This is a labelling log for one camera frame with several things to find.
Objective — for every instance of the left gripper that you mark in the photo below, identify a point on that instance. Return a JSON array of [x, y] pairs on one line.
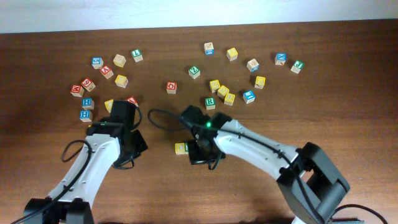
[[138, 143]]

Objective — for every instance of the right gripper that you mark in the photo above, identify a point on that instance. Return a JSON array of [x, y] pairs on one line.
[[201, 156]]

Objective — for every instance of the yellow C block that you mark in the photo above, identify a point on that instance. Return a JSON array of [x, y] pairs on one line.
[[180, 148]]

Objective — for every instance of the red a block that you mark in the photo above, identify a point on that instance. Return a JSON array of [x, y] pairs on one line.
[[133, 101], [106, 72]]

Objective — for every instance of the green V block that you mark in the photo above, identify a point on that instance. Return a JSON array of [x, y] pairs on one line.
[[186, 148]]

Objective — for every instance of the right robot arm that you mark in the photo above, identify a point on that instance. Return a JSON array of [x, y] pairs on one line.
[[311, 184]]

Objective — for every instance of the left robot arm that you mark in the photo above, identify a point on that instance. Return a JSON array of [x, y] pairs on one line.
[[107, 145]]

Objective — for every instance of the green R block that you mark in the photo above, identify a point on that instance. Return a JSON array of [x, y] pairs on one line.
[[210, 103]]

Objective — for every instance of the yellow block left middle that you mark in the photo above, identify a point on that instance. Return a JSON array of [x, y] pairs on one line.
[[108, 105]]

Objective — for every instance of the blue H block lower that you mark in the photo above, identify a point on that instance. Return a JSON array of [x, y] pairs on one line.
[[86, 116]]

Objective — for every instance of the blue h block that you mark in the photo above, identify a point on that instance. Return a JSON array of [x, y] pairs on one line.
[[86, 116], [87, 104]]

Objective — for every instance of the yellow block front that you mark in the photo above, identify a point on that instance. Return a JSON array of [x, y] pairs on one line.
[[229, 99]]

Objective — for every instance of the blue H block upper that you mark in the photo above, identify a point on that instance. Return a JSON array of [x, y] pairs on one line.
[[87, 104]]

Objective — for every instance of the yellow block left upper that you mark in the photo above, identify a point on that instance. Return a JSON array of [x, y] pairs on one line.
[[121, 81]]

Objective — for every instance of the yellow block back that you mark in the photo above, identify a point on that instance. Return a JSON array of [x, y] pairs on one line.
[[214, 85]]

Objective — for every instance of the red O block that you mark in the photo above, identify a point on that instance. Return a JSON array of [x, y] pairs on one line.
[[171, 87]]

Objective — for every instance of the blue I leaf block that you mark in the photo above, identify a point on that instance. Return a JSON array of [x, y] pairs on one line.
[[249, 96]]

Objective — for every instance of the red 9 block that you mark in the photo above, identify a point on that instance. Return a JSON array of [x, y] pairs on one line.
[[88, 84]]

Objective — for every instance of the green Z block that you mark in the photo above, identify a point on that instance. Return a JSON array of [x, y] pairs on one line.
[[194, 72]]

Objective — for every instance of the red M block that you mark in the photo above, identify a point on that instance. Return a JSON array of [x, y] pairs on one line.
[[77, 90]]

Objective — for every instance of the plain wooden yellow block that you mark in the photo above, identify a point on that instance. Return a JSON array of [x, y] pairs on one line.
[[119, 60]]

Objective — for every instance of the blue 5 block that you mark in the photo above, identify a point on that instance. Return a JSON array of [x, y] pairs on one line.
[[97, 62]]

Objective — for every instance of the yellow block with crayon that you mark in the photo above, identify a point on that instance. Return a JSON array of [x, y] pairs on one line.
[[260, 82]]

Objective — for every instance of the green L block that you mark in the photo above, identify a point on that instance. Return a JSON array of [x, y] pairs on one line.
[[137, 55]]

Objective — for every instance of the blue D wooden block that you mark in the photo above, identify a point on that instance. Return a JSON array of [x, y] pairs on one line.
[[252, 65]]

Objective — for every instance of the yellow top far block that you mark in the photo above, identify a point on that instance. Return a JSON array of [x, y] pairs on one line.
[[232, 54]]

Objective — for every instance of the blue side far block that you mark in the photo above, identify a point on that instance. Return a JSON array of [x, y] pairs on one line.
[[209, 48]]

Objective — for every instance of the blue X block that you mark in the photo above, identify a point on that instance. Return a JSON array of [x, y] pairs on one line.
[[280, 58]]

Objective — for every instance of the green J block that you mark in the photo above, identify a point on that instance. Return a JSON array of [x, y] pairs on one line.
[[297, 66]]

